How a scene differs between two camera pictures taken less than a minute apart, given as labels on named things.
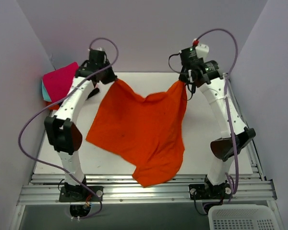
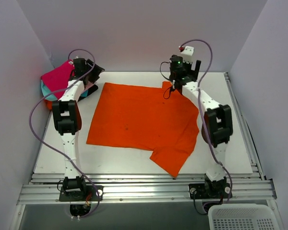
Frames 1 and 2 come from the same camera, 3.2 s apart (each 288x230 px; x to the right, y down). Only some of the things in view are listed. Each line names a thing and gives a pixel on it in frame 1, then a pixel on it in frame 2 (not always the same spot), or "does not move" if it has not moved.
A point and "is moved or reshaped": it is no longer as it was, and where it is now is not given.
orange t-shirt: (150, 131) is moved or reshaped
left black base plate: (80, 193) does not move
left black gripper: (108, 75) to (96, 72)
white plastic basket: (247, 216) does not move
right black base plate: (201, 191) does not move
